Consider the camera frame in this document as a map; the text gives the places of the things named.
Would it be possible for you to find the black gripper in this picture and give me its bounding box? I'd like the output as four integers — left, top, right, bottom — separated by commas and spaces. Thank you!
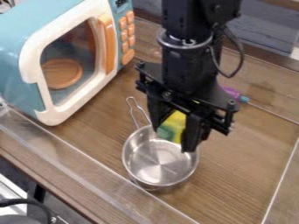
136, 38, 239, 152

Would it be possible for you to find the yellow toy banana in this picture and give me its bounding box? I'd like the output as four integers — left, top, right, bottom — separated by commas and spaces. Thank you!
156, 111, 186, 144

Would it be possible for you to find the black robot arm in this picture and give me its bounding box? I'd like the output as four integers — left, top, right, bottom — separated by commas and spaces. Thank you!
135, 0, 244, 152

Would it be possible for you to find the purple toy eggplant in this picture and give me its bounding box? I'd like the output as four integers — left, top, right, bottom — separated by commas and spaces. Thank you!
223, 87, 250, 103

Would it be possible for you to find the clear acrylic barrier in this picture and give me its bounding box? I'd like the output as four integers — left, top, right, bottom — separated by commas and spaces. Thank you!
0, 99, 199, 224

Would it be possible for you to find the blue toy microwave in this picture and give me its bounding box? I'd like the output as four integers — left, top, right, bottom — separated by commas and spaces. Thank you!
0, 0, 136, 126

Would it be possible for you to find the silver pot with handle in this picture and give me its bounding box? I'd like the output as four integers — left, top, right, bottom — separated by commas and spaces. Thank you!
122, 96, 200, 192

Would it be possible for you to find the black cable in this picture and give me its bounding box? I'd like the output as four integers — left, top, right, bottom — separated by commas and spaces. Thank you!
0, 198, 54, 224

